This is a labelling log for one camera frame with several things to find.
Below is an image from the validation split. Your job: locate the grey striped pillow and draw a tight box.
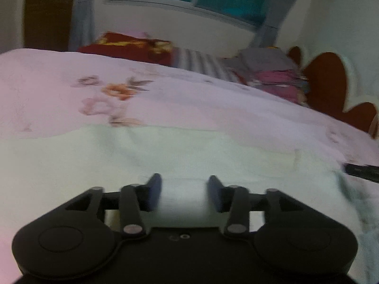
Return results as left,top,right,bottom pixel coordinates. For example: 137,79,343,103
171,47,251,86

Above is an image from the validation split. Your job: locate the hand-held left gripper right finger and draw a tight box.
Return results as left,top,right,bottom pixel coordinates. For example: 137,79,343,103
207,175,309,239

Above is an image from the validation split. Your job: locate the stack of folded clothes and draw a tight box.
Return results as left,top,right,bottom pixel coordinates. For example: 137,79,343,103
223,46,311,105

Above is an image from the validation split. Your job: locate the grey curtain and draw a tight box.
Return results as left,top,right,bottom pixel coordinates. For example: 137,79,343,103
69,0,99,51
252,0,315,48

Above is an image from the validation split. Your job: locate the red patterned folded blanket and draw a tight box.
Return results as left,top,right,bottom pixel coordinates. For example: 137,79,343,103
77,31,175,66

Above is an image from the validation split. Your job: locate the brown and white headboard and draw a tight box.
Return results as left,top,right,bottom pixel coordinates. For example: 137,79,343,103
274,0,379,139

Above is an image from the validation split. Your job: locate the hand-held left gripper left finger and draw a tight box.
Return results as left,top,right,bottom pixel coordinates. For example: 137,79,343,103
63,173,163,239

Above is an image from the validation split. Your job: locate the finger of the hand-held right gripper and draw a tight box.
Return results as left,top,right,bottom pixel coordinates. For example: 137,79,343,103
343,162,379,184

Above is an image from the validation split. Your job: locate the brown wooden door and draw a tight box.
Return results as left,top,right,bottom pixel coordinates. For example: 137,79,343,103
23,0,74,51

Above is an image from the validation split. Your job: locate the white small garment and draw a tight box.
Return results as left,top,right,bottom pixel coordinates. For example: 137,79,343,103
0,124,366,237

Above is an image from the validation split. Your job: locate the pink floral bedsheet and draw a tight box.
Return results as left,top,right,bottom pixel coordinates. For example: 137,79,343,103
0,48,379,284

